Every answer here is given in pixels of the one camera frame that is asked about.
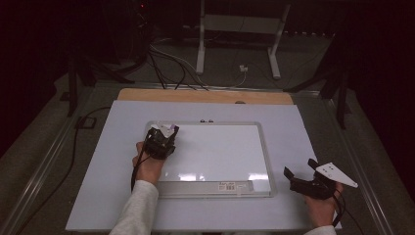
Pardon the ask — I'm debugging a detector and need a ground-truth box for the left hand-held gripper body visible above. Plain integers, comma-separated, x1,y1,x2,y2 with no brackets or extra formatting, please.
143,121,180,161

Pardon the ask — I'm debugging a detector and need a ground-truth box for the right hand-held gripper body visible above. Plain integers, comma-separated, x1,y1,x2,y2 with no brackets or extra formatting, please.
289,162,359,201

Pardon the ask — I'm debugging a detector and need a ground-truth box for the person's right hand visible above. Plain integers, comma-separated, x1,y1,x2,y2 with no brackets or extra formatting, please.
302,182,345,228

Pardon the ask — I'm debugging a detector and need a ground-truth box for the person's left hand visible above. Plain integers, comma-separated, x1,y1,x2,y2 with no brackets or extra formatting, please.
131,141,166,185

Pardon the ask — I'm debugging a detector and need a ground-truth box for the large white board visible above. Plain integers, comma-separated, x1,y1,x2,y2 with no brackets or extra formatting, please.
65,100,343,233

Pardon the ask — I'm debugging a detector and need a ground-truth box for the black floor stand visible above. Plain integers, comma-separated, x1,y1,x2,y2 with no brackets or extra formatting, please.
283,35,352,130
67,48,135,118

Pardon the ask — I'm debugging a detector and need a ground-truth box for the white metal stand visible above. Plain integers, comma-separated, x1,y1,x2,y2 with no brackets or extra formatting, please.
195,0,292,80

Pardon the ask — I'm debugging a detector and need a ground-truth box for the right hand-held gripper cable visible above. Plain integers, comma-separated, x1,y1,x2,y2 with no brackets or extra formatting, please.
332,188,366,235

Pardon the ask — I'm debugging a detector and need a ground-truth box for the hand-held gripper cable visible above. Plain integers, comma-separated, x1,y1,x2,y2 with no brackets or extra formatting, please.
332,188,366,235
130,151,152,192

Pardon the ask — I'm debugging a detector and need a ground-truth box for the left hand-held gripper cable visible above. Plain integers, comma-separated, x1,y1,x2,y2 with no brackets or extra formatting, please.
130,151,152,192

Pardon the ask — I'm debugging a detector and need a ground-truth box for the whiteboard with metal frame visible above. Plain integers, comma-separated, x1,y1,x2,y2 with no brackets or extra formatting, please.
144,120,277,199

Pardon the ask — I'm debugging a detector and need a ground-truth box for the bundle of black cables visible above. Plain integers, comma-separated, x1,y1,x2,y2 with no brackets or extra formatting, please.
147,42,209,92

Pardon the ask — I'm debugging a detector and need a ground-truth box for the black cable with adapter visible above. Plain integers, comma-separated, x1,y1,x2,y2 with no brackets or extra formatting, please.
14,106,112,235

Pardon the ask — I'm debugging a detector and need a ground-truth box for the white cable with plug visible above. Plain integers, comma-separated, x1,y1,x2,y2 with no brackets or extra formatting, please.
195,64,250,90

